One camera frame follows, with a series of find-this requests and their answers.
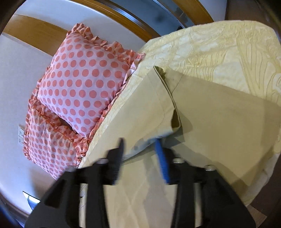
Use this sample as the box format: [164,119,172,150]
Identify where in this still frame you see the polka dot pillow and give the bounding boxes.
[23,105,92,180]
[38,24,145,138]

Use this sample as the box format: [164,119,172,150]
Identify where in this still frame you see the wooden door frame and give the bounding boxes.
[3,0,215,57]

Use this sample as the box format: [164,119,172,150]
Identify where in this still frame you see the wall television screen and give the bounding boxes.
[23,191,40,210]

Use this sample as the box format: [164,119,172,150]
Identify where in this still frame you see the left polka dot pillow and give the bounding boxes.
[23,105,92,180]

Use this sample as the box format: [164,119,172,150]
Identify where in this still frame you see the yellow patterned bedspread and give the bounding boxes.
[78,20,281,206]

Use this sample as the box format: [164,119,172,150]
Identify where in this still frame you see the white wall socket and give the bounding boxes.
[18,125,24,146]

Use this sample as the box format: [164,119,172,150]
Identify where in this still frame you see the khaki pants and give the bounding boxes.
[78,65,274,228]

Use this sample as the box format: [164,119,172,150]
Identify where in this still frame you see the right polka dot pillow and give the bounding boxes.
[38,24,145,138]

